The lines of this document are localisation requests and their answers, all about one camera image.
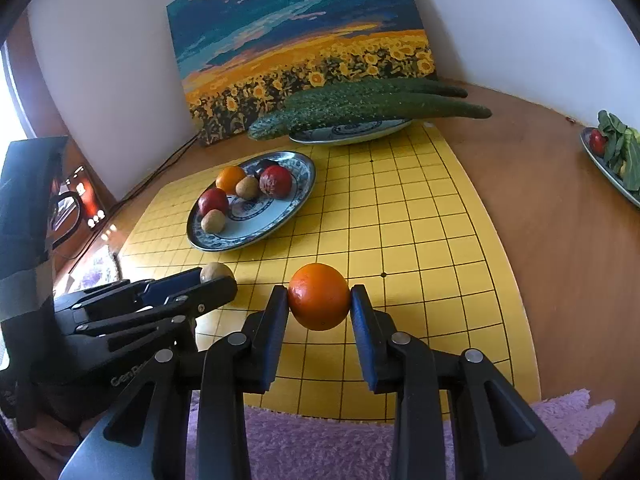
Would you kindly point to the small red apple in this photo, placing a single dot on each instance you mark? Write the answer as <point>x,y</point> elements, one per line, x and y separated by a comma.
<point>213,202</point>

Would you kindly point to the green leafy vegetable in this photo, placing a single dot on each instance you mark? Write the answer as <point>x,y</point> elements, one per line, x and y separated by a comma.
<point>617,140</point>

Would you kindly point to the round brown fruit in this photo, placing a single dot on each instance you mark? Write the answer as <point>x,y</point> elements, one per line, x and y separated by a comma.
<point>247,187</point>
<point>216,271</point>
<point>213,221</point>

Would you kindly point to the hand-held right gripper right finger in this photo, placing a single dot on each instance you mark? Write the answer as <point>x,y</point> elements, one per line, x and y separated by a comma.
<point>367,350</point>

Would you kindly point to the yellow go board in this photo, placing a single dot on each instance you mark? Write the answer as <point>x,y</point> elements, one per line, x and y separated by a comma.
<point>425,235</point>

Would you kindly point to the large blue patterned plate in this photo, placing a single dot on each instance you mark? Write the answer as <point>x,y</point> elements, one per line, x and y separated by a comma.
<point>270,215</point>

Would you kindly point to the large red apple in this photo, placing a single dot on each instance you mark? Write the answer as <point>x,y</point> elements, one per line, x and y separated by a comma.
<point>275,181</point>

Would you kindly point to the small red vegetable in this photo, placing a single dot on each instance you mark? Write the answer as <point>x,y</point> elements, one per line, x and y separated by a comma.
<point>597,142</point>

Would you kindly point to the purple fluffy towel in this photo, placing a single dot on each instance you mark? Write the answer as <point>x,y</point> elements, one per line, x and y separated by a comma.
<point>300,440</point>

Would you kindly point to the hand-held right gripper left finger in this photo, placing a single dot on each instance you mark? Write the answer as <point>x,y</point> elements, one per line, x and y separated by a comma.
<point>277,332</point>

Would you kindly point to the dark plum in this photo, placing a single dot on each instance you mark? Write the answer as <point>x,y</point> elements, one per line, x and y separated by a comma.
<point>265,164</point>

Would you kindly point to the sunflower field painting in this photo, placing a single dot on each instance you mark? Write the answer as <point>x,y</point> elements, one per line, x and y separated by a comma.
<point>300,35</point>

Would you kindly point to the small blue patterned plate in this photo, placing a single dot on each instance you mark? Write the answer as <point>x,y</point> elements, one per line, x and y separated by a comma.
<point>350,132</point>

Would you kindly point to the plate of vegetables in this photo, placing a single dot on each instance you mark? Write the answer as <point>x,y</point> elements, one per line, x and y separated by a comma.
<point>607,172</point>

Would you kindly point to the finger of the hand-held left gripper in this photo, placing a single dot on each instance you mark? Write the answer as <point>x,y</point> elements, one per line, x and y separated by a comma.
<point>170,281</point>
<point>210,297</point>

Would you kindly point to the orange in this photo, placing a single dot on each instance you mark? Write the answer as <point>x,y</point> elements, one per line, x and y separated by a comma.
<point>319,302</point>
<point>230,179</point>

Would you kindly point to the green cucumber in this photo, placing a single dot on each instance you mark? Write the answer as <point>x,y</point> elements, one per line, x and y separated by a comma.
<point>430,87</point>
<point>375,106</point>

